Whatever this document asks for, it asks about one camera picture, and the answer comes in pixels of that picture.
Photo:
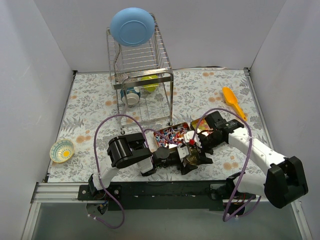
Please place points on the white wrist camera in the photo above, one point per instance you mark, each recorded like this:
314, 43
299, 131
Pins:
192, 139
183, 152

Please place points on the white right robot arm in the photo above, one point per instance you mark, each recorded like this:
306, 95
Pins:
284, 179

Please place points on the square tin of star candies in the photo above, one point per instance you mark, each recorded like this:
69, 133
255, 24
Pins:
203, 129

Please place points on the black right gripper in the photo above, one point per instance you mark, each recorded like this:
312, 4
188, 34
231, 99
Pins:
203, 141

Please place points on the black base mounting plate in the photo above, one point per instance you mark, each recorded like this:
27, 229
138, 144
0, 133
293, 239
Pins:
171, 195

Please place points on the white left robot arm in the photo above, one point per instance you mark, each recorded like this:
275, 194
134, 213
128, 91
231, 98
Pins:
131, 149

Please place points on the floral patterned table mat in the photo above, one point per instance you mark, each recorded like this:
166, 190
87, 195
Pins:
88, 121

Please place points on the aluminium table edge rail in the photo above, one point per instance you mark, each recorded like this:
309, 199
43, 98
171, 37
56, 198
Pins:
165, 210

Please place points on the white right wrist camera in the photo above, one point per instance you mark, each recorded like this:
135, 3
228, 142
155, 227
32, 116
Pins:
192, 139

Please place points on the patterned ceramic bowl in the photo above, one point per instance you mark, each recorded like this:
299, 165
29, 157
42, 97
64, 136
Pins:
62, 151

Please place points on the gold round jar lid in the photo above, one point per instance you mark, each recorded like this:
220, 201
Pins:
192, 157

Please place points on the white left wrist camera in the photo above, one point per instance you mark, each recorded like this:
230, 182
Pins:
183, 152

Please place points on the blue and white mug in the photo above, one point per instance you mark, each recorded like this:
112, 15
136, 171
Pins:
132, 96

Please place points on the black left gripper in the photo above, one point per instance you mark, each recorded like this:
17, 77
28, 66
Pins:
186, 162

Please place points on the gold tin of small items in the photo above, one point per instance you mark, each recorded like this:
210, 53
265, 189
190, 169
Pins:
170, 136

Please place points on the steel wire dish rack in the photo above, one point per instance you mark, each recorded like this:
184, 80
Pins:
146, 66

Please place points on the blue plate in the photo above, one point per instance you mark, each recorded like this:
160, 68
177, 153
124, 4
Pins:
132, 26

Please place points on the yellow plastic scoop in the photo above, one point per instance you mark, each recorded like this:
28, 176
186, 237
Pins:
232, 101

